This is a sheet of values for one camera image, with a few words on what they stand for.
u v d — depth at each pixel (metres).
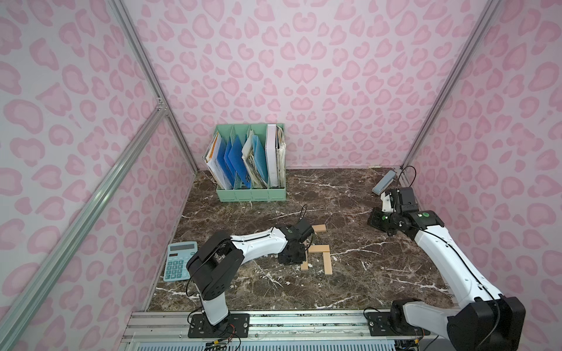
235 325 0.73
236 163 0.98
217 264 0.48
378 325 0.73
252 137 0.98
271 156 0.95
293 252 0.73
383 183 1.08
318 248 0.92
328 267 0.85
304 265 0.85
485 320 0.39
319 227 1.00
